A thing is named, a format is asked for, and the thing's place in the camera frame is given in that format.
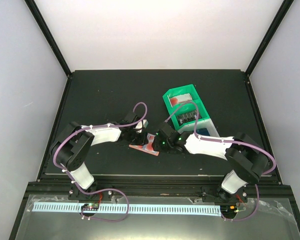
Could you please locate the green and white card bin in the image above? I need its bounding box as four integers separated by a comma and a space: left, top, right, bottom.
162, 84, 220, 137

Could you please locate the blue card stack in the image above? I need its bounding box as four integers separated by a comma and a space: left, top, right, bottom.
196, 128, 210, 136

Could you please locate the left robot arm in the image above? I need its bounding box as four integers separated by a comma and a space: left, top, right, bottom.
49, 111, 148, 200

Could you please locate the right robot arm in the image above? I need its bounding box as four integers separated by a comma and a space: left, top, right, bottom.
152, 122, 271, 202

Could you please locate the black card stack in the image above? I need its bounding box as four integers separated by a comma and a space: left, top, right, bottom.
176, 110, 197, 126

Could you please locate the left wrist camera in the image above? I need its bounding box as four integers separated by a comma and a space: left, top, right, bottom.
134, 119, 149, 133

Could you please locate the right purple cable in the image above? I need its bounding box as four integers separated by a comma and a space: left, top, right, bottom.
164, 102, 277, 222

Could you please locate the purple cable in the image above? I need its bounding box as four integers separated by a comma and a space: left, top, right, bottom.
52, 101, 148, 222
164, 102, 277, 222

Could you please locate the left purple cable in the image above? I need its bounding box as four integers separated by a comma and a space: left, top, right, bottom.
52, 101, 148, 222

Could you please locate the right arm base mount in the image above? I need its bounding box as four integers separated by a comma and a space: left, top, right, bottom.
200, 185, 248, 204

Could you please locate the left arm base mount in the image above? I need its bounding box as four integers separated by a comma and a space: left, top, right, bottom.
67, 182, 113, 217

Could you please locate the white slotted cable duct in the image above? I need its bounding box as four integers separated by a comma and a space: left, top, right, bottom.
32, 202, 222, 217

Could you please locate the left black frame post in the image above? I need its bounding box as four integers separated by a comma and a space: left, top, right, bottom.
24, 0, 72, 77

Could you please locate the black frame post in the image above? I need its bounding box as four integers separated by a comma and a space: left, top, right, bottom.
24, 0, 72, 77
245, 0, 294, 77

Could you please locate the right black frame post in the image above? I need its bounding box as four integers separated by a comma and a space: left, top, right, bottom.
245, 0, 294, 77

